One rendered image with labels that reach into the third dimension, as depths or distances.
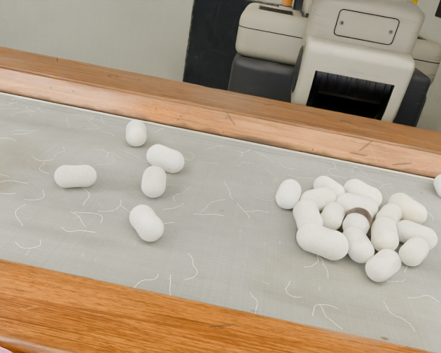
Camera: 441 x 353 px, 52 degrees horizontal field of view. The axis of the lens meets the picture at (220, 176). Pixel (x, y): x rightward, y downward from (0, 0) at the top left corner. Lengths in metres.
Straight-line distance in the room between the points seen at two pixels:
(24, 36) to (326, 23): 2.03
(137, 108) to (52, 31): 2.15
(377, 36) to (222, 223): 0.72
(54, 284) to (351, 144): 0.39
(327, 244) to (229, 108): 0.26
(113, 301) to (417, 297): 0.21
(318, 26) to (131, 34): 1.65
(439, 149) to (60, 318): 0.47
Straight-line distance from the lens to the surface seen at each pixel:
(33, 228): 0.34
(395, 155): 0.56
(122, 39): 2.54
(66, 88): 0.58
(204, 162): 0.45
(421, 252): 0.37
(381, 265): 0.33
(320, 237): 0.34
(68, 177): 0.37
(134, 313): 0.23
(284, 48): 1.26
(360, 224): 0.37
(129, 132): 0.46
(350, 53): 0.97
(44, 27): 2.70
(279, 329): 0.24
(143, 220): 0.32
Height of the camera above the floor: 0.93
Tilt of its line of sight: 26 degrees down
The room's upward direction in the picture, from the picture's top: 10 degrees clockwise
